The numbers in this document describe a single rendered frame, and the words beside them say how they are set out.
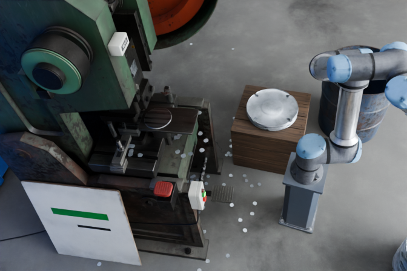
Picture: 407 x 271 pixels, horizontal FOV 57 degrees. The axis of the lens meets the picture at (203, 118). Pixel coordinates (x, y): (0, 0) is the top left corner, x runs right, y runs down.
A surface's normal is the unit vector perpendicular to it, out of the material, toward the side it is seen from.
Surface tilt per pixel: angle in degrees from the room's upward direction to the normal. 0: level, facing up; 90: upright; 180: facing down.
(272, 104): 0
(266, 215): 0
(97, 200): 78
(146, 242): 0
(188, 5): 90
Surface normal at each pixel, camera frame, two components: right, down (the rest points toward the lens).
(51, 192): -0.19, 0.61
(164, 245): -0.11, -0.65
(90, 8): 0.62, -0.41
